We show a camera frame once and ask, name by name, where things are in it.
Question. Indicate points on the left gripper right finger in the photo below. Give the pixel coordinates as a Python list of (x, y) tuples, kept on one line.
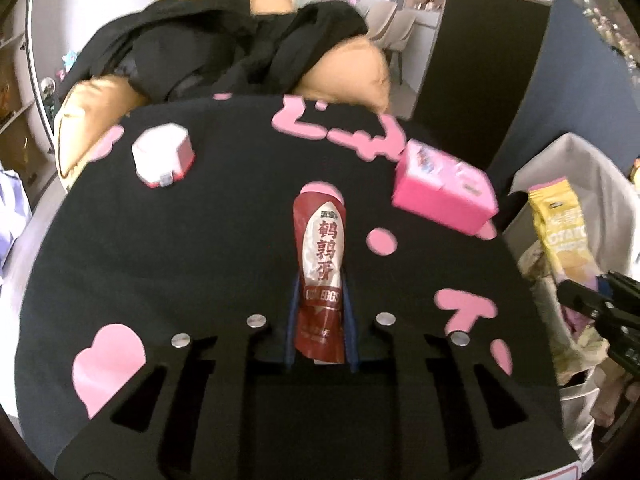
[(470, 397)]

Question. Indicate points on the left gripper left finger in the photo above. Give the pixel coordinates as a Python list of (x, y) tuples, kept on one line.
[(184, 414)]

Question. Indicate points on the yellow potato chip bag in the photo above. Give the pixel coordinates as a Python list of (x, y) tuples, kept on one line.
[(561, 230)]

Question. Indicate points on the red quail egg pouch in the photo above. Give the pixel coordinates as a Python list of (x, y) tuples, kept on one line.
[(319, 229)]

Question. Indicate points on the pink toy box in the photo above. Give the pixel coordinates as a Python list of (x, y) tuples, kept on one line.
[(435, 185)]

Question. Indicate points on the dark blue partition panel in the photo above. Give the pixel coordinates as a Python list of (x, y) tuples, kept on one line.
[(506, 78)]

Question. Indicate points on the white red small cup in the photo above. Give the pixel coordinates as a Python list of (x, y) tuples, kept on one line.
[(163, 155)]

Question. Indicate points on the blue fabric bag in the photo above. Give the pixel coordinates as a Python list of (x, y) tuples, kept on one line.
[(15, 212)]

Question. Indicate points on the white display shelf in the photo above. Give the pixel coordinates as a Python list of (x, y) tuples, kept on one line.
[(25, 144)]

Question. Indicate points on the beige dining chair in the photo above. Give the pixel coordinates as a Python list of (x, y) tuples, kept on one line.
[(389, 29)]

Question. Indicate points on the black clothing on sofa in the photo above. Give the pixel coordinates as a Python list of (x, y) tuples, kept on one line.
[(177, 49)]

